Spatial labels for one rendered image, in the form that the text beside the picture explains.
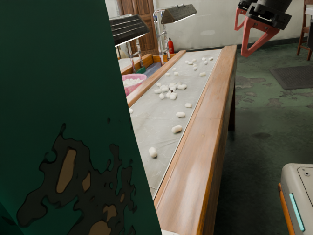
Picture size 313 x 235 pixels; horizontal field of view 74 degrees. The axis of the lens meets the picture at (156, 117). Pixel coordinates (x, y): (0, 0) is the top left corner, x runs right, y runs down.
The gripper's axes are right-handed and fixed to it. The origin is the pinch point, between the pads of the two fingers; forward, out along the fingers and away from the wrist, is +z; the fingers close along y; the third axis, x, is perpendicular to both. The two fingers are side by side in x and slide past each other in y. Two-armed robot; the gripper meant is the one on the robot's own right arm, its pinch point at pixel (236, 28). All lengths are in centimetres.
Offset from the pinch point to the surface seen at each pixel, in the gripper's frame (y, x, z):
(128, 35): 27.5, -32.7, 10.9
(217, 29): -440, -1, 52
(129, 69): -49, -54, 56
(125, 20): 22.5, -36.8, 8.1
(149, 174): 56, -8, 34
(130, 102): 14, -30, 43
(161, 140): 41, -9, 35
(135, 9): -431, -200, 75
